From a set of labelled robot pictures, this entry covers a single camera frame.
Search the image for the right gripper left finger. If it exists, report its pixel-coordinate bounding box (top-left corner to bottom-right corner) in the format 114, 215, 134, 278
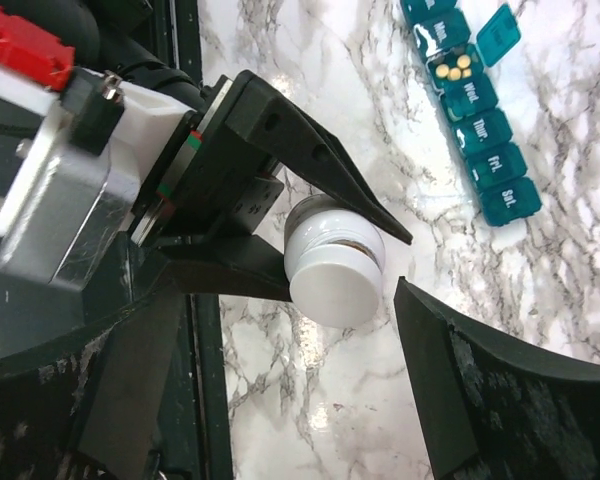
0, 286, 180, 479

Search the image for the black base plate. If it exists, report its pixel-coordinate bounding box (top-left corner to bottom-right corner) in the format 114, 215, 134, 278
0, 1, 219, 479

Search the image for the white pill bottle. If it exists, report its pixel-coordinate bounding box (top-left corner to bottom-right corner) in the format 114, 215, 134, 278
284, 194, 386, 329

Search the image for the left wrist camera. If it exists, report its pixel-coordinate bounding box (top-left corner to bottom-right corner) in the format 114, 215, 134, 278
0, 1, 193, 291

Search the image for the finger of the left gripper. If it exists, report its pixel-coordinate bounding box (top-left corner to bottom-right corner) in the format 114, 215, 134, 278
155, 235, 291, 302
234, 79, 413, 245

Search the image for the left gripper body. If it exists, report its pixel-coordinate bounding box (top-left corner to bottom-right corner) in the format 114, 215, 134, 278
129, 70, 298, 247

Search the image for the white bottle cap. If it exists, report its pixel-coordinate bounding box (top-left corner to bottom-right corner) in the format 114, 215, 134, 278
285, 244, 382, 328

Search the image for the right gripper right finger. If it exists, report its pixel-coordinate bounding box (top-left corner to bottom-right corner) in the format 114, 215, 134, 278
394, 278, 600, 479

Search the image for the teal weekly pill organizer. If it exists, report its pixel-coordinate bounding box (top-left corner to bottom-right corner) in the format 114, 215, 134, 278
400, 0, 542, 227

